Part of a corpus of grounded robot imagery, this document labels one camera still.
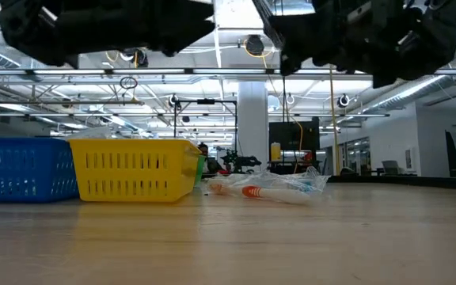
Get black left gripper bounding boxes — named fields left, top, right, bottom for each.
left=77, top=0, right=216, bottom=56

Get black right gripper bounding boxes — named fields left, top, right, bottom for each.
left=251, top=0, right=375, bottom=77

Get pile of clear packets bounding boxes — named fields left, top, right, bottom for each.
left=227, top=165, right=331, bottom=195

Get bagged orange white toothbrush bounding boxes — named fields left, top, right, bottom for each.
left=206, top=180, right=316, bottom=206

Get long overhead light bar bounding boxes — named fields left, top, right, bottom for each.
left=0, top=67, right=456, bottom=77

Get yellow canister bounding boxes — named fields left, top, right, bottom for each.
left=270, top=141, right=283, bottom=162

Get green plastic basket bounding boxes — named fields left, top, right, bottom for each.
left=194, top=154, right=207, bottom=186

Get yellow plastic basket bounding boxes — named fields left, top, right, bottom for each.
left=68, top=138, right=202, bottom=203

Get grey office chair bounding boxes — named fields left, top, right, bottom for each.
left=381, top=159, right=402, bottom=176

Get blue plastic basket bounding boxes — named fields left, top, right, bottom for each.
left=0, top=136, right=79, bottom=203

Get black background rig frame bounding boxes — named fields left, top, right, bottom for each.
left=173, top=98, right=239, bottom=154

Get black wall monitor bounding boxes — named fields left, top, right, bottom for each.
left=268, top=116, right=321, bottom=151

